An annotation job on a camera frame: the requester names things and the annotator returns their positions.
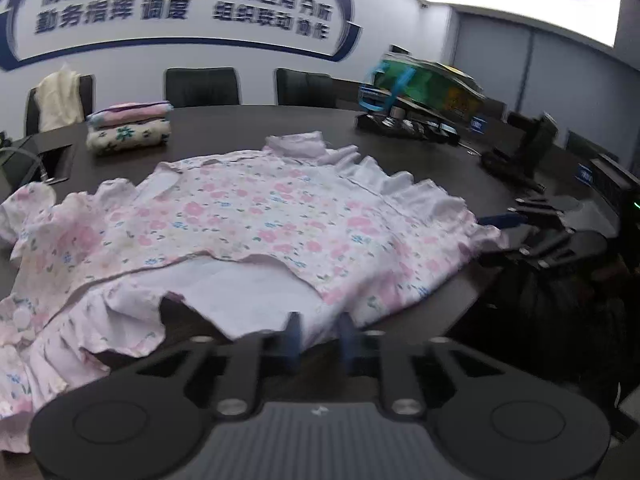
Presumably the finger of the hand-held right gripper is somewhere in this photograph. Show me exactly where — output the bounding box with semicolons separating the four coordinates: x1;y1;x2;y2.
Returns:
480;227;608;273
477;196;576;231

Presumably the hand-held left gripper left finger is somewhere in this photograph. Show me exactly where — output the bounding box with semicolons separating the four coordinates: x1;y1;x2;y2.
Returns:
135;312;303;418

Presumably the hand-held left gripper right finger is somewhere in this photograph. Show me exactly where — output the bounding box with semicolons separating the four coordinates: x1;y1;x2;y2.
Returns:
337;311;506;418

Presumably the pink floral dress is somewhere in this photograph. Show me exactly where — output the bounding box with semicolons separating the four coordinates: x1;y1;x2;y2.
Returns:
0;131;508;453

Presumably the black desktop device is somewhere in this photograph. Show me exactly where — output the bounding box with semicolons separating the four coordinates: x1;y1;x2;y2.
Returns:
480;112;560;193

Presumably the person's olive jacket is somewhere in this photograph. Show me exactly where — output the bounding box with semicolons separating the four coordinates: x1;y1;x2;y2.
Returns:
445;250;640;436

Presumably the black desktop rack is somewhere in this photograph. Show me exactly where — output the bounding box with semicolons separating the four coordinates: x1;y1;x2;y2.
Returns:
355;110;463;147

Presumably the black office chair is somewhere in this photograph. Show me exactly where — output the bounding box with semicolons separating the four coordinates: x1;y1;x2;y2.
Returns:
275;67;341;109
164;67;243;109
25;74;96;137

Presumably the folded white green-flowered cloth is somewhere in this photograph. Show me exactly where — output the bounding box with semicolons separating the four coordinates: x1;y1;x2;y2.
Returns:
86;119;172;156

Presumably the folded pink cloth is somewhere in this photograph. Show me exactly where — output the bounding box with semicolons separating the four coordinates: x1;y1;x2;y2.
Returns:
86;101;174;128

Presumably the black table socket box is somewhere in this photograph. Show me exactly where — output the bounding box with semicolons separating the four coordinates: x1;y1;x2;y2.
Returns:
0;136;76;184

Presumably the cream garment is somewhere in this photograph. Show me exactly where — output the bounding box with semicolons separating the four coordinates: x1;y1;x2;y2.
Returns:
36;69;85;133

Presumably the green bag with blue handles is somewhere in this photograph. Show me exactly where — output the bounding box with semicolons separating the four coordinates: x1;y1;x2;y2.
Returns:
359;51;486;116

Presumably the blue wall lettering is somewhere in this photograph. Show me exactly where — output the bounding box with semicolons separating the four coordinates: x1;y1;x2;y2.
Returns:
0;0;362;72

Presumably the white charging cable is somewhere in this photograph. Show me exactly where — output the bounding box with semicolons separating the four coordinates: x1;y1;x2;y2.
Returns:
0;147;53;182

